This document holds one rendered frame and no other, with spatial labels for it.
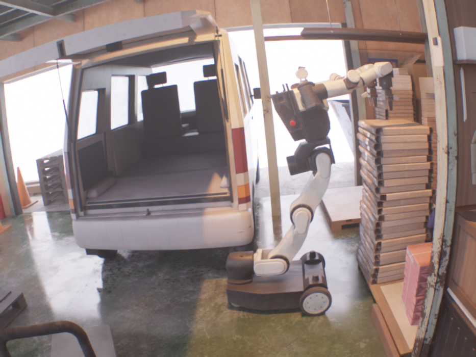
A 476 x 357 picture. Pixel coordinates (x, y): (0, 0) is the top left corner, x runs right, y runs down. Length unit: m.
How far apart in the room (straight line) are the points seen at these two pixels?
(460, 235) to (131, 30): 1.60
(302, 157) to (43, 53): 1.56
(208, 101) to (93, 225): 2.21
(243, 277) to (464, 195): 1.56
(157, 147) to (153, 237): 2.03
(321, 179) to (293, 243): 0.42
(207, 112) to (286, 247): 2.47
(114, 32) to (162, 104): 3.03
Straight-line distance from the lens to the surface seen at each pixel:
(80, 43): 1.74
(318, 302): 2.35
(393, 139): 2.22
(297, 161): 2.23
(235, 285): 2.49
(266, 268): 2.41
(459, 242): 1.54
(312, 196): 2.30
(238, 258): 2.45
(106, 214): 3.03
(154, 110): 4.64
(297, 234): 2.33
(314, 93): 2.00
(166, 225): 2.74
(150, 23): 1.62
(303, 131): 2.17
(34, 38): 5.71
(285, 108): 2.15
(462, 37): 1.39
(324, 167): 2.23
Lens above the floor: 1.37
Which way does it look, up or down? 14 degrees down
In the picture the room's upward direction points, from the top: 6 degrees counter-clockwise
